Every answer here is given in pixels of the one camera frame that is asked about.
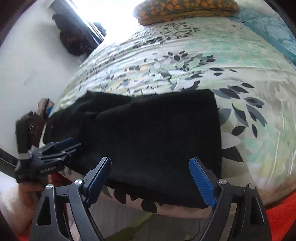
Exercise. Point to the red fuzzy rug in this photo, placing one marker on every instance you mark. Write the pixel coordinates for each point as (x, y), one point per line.
(279, 204)

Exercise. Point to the left hand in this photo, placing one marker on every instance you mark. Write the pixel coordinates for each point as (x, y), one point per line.
(28, 193)

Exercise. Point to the floral bed cover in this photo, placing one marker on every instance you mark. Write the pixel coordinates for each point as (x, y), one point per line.
(252, 82)

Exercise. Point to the orange flower patterned pillow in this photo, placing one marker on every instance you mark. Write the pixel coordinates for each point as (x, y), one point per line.
(152, 12)

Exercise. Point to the dark clothes hanging by window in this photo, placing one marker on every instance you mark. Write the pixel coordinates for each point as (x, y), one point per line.
(75, 35)

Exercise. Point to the teal damask pillow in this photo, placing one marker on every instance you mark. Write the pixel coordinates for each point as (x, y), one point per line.
(273, 30)

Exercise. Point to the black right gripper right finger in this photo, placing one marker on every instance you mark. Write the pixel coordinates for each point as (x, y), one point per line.
(205, 180)

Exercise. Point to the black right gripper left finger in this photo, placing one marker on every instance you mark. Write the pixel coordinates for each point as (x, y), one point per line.
(94, 181)

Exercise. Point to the black pants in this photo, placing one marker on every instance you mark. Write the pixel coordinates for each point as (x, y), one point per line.
(150, 140)

